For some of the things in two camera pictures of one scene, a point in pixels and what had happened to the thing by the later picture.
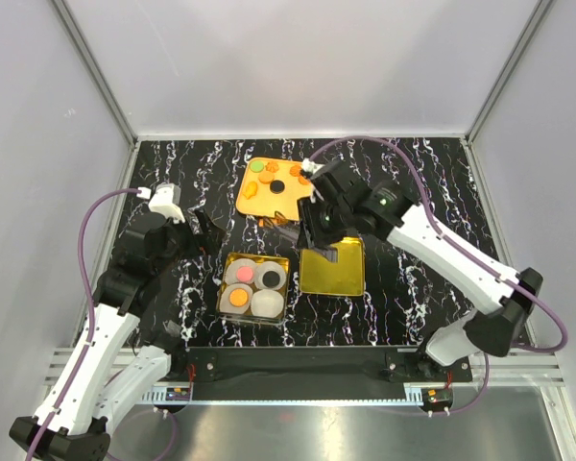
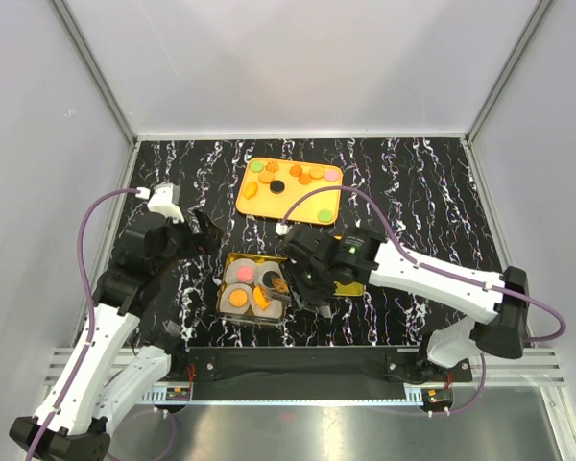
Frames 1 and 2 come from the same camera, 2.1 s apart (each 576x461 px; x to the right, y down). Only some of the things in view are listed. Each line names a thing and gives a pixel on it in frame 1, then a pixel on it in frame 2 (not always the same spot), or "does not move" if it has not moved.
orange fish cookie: x=250 y=190 does not move
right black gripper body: x=325 y=225 to x=310 y=282
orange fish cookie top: x=278 y=219 to x=278 y=284
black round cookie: x=271 y=279 does not move
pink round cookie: x=245 y=273 does not move
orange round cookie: x=238 y=297 does not move
